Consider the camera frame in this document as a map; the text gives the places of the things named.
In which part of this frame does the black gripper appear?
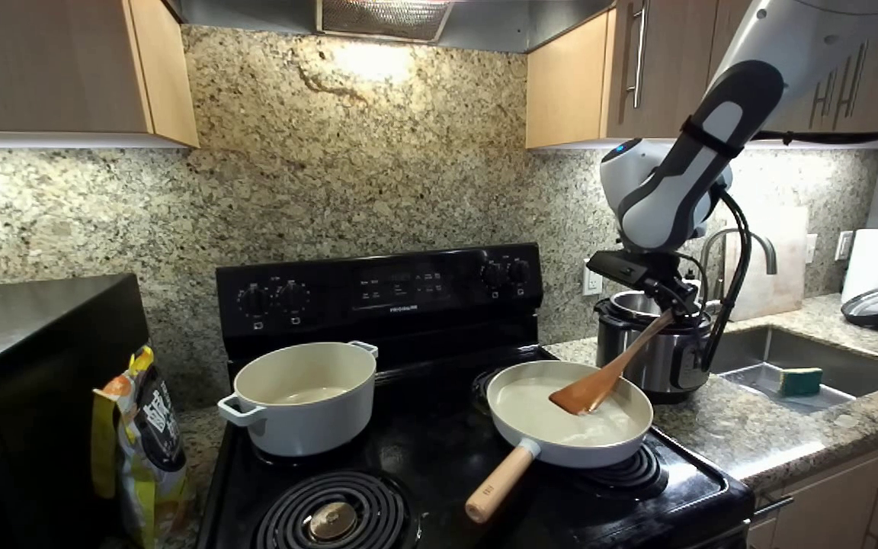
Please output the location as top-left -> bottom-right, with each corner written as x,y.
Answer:
585,246 -> 711,329

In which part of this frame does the wooden cooking spatula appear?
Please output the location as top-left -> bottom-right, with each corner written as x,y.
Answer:
547,307 -> 678,417

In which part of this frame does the stainless steel pressure cooker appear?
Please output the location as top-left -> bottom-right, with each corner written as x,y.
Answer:
590,287 -> 720,403

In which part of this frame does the chrome sink faucet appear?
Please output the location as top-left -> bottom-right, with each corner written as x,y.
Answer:
698,222 -> 779,307

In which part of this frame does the pale cutting board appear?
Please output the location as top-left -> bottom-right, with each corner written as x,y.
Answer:
724,203 -> 812,325

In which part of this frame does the green yellow sponge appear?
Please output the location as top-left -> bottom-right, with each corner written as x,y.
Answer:
775,362 -> 827,400

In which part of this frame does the steel kitchen sink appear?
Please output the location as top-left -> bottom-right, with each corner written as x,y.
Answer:
706,325 -> 878,416

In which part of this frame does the wooden upper cabinet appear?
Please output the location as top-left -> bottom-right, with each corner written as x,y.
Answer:
525,0 -> 878,154
0,0 -> 202,154

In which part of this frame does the wooden base cabinet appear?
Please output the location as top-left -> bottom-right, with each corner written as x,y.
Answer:
744,425 -> 878,549

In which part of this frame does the black electric stove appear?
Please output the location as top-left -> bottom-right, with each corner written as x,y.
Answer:
195,242 -> 757,549

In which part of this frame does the steel range hood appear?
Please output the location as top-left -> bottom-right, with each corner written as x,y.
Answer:
162,0 -> 618,56

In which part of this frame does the yellow black snack bag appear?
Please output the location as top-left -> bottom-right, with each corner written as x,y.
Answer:
88,343 -> 202,549

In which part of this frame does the black microwave oven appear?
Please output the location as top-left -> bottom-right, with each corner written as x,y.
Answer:
0,271 -> 151,549

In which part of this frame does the white frying pan wooden handle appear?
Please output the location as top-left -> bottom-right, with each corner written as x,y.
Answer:
463,358 -> 660,529

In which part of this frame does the white two-handled pot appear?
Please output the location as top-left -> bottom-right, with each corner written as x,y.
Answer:
218,338 -> 380,462

